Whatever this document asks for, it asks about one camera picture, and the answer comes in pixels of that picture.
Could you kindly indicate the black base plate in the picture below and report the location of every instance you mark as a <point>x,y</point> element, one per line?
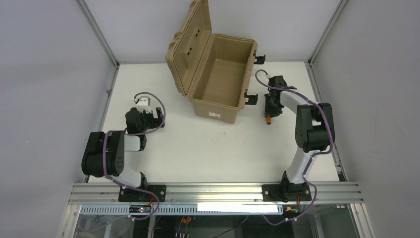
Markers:
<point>129,195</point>
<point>286,193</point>

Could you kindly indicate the slotted cable duct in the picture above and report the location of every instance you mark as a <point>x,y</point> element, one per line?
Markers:
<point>199,209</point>

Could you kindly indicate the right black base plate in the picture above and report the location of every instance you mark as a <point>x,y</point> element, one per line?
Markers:
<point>286,193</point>

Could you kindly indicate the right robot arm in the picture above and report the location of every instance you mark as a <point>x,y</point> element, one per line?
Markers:
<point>314,132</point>

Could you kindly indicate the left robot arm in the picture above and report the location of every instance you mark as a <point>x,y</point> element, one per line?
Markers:
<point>104,154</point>

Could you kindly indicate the aluminium frame rail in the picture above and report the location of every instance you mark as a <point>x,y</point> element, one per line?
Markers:
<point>193,193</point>

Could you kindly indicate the tan plastic storage bin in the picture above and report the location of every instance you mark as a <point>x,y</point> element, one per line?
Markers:
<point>212,70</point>

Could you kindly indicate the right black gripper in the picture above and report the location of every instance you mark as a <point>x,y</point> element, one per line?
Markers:
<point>272,107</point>

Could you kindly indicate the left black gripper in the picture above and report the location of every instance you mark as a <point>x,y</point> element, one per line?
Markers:
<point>157,116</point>

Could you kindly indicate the black upper bin latch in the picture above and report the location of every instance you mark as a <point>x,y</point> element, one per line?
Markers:
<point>259,60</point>

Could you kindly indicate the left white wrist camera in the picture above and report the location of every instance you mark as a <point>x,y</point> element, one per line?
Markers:
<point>142,104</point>

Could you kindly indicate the orange black screwdriver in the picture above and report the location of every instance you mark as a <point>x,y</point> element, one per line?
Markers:
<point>268,119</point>

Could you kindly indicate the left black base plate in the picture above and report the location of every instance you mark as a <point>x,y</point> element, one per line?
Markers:
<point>129,195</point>

